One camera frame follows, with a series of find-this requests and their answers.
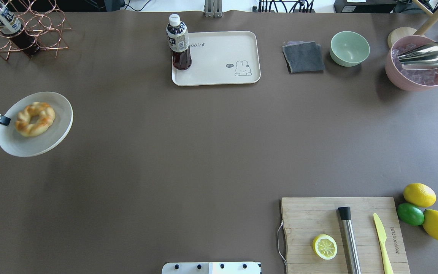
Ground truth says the glazed twisted donut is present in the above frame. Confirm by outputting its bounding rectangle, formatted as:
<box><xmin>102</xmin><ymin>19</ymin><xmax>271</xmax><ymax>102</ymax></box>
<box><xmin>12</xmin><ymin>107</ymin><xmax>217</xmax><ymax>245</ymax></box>
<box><xmin>15</xmin><ymin>101</ymin><xmax>56</xmax><ymax>137</ymax></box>

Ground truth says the grey-white plate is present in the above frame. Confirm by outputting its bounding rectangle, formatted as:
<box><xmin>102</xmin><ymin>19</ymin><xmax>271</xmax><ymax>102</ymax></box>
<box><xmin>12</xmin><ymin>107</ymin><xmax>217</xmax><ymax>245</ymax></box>
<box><xmin>0</xmin><ymin>92</ymin><xmax>73</xmax><ymax>157</ymax></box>

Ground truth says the tea bottle on tray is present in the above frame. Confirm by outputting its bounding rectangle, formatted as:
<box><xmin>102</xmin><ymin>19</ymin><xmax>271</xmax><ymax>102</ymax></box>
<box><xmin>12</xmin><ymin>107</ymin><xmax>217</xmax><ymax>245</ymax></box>
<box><xmin>166</xmin><ymin>14</ymin><xmax>192</xmax><ymax>70</ymax></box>

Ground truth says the cream rabbit tray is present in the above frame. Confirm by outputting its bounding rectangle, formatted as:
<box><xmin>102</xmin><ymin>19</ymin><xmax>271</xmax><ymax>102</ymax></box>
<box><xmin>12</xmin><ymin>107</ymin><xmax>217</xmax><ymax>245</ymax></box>
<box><xmin>171</xmin><ymin>31</ymin><xmax>261</xmax><ymax>86</ymax></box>

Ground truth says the tea bottle in rack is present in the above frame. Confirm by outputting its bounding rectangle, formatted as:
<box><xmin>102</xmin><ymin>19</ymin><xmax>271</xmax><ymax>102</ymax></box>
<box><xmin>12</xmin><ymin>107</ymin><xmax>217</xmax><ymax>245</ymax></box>
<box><xmin>0</xmin><ymin>0</ymin><xmax>40</xmax><ymax>56</ymax></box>

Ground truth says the grey folded cloth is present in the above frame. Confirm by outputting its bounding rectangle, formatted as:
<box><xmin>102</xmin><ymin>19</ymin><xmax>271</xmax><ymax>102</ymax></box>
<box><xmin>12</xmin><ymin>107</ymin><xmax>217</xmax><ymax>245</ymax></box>
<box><xmin>282</xmin><ymin>41</ymin><xmax>325</xmax><ymax>73</ymax></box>

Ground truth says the wooden cutting board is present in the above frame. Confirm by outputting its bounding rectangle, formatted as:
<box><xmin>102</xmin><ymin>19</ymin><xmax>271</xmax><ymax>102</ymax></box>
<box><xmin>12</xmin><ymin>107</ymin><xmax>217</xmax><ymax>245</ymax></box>
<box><xmin>281</xmin><ymin>197</ymin><xmax>410</xmax><ymax>274</ymax></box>

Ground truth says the half lemon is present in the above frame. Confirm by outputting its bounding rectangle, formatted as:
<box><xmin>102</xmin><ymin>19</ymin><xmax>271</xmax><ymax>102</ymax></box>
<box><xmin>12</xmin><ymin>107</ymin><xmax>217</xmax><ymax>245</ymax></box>
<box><xmin>312</xmin><ymin>234</ymin><xmax>338</xmax><ymax>260</ymax></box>

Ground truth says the mint green bowl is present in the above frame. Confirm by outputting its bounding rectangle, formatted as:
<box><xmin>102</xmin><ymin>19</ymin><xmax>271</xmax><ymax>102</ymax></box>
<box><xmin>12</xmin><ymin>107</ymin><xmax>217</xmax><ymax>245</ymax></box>
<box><xmin>330</xmin><ymin>31</ymin><xmax>371</xmax><ymax>67</ymax></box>

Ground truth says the yellow plastic knife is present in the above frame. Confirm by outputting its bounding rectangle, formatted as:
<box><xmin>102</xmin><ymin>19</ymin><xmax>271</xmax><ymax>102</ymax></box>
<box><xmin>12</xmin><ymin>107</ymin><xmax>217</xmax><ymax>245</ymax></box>
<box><xmin>373</xmin><ymin>213</ymin><xmax>394</xmax><ymax>274</ymax></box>

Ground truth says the pink ice bowl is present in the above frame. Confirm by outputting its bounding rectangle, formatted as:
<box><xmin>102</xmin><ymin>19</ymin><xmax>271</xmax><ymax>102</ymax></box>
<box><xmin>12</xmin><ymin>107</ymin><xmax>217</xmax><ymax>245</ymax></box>
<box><xmin>385</xmin><ymin>36</ymin><xmax>438</xmax><ymax>91</ymax></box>

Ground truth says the lime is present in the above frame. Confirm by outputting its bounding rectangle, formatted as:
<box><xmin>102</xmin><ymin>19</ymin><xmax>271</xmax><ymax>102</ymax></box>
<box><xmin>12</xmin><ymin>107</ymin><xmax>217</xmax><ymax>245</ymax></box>
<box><xmin>397</xmin><ymin>202</ymin><xmax>425</xmax><ymax>226</ymax></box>

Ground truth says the yellow lemon far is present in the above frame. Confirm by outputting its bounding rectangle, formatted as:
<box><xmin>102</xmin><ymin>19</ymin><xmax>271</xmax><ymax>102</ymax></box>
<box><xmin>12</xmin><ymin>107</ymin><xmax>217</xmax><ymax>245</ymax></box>
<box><xmin>403</xmin><ymin>183</ymin><xmax>437</xmax><ymax>207</ymax></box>

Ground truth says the steel ice scoop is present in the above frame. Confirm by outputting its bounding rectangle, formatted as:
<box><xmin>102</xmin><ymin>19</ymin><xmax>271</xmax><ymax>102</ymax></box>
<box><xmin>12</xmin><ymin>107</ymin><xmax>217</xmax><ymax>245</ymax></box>
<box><xmin>397</xmin><ymin>42</ymin><xmax>438</xmax><ymax>70</ymax></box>

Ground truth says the wooden mug tree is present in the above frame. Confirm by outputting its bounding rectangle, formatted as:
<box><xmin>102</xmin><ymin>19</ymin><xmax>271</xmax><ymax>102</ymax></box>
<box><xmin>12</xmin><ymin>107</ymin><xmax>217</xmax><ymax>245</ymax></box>
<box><xmin>387</xmin><ymin>0</ymin><xmax>438</xmax><ymax>48</ymax></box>

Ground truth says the copper wire bottle rack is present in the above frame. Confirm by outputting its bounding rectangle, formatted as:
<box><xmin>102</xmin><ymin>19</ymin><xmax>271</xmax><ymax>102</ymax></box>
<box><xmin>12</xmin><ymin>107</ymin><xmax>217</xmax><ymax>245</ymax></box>
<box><xmin>0</xmin><ymin>0</ymin><xmax>72</xmax><ymax>61</ymax></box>

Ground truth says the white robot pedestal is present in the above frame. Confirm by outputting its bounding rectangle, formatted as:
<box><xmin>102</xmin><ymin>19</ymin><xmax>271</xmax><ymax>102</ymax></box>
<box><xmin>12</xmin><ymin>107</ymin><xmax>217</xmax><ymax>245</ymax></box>
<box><xmin>161</xmin><ymin>261</ymin><xmax>262</xmax><ymax>274</ymax></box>

